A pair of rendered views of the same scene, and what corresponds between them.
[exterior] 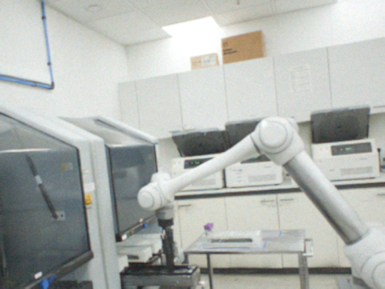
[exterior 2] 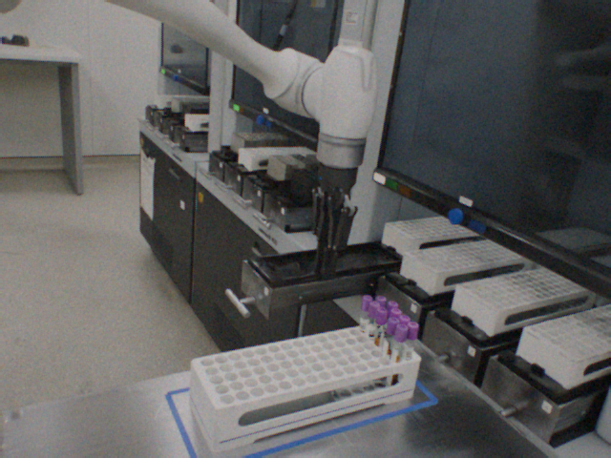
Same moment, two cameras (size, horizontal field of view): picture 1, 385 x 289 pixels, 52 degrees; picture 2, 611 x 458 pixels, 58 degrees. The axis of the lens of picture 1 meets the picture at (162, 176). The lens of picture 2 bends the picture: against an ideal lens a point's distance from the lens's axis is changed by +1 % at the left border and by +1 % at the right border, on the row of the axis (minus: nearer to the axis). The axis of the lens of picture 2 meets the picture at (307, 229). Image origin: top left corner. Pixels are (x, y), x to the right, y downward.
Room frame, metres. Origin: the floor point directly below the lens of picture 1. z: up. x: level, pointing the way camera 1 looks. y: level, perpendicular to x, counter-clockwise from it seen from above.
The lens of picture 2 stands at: (2.40, -0.82, 1.30)
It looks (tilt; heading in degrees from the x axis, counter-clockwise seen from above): 21 degrees down; 128
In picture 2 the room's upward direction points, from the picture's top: 7 degrees clockwise
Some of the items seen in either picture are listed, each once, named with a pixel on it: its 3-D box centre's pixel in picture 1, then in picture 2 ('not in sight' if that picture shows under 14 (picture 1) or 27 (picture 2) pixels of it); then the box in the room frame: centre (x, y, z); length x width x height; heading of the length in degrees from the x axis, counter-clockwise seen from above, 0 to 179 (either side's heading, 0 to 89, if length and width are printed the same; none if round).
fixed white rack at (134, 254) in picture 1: (122, 255); (468, 266); (2.01, 0.25, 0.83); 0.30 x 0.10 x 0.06; 71
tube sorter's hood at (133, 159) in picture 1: (95, 172); (603, 61); (2.13, 0.36, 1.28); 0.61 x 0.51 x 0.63; 161
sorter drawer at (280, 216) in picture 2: not in sight; (365, 201); (1.53, 0.56, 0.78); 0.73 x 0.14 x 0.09; 71
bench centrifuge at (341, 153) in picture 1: (341, 142); not in sight; (3.88, -1.80, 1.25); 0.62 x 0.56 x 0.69; 160
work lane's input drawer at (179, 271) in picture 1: (131, 276); (380, 265); (1.83, 0.20, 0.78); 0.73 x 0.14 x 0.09; 71
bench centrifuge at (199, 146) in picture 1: (201, 159); not in sight; (4.36, -0.44, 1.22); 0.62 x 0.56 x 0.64; 159
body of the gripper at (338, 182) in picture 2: (166, 227); (335, 186); (1.81, 0.01, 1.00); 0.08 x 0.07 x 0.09; 161
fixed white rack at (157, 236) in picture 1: (144, 241); (599, 343); (2.30, 0.15, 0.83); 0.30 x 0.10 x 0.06; 71
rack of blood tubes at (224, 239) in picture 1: (231, 239); (308, 378); (2.04, -0.33, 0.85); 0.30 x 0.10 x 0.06; 68
